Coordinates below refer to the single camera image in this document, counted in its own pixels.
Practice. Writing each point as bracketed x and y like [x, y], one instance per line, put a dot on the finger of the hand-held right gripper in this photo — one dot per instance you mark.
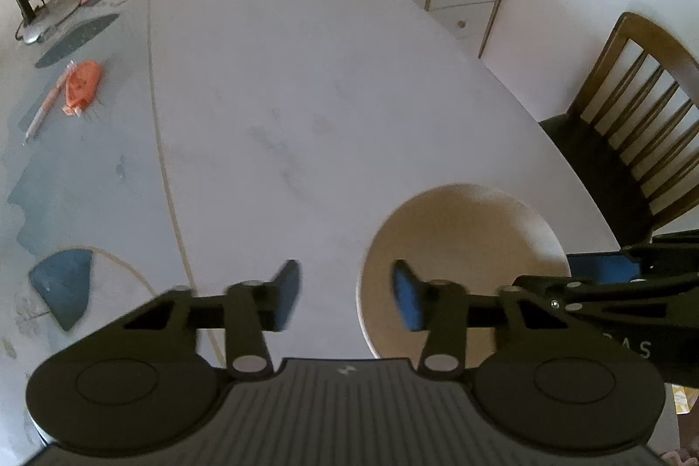
[600, 294]
[600, 267]

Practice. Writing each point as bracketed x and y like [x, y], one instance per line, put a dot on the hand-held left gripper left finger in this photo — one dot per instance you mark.
[286, 291]

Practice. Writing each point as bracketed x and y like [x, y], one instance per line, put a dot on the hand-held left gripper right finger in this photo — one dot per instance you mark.
[407, 294]

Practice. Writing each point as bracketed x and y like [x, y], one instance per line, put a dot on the cream bowl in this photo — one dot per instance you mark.
[469, 236]

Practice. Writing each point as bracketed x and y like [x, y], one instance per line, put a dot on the yellow printed mat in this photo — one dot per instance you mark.
[682, 400]

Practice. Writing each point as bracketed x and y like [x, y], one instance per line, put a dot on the dark wooden slatted chair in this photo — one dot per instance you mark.
[590, 155]

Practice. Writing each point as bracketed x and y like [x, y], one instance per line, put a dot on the orange correction tape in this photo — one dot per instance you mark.
[82, 84]

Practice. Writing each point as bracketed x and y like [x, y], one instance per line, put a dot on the pink pen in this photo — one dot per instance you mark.
[43, 111]

